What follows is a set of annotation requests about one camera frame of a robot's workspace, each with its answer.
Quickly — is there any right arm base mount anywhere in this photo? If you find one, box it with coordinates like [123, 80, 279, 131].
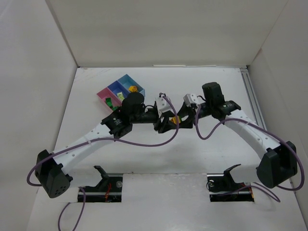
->
[206, 164, 254, 202]

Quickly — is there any light blue drawer bin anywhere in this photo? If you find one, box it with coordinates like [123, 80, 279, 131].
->
[118, 74, 145, 97]

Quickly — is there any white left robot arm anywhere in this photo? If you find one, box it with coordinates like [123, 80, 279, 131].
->
[33, 93, 176, 198]

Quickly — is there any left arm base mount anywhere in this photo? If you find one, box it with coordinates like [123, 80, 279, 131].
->
[83, 166, 123, 203]

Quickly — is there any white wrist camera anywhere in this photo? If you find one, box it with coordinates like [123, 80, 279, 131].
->
[183, 93, 200, 108]
[155, 93, 171, 117]

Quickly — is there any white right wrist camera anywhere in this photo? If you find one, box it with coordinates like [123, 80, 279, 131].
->
[183, 93, 200, 108]

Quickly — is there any light green rectangular lego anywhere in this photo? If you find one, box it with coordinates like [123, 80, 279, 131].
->
[117, 92, 125, 100]

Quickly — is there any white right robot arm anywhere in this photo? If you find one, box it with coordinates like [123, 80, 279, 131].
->
[183, 82, 303, 188]

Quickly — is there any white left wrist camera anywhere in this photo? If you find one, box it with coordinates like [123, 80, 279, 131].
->
[155, 93, 171, 117]

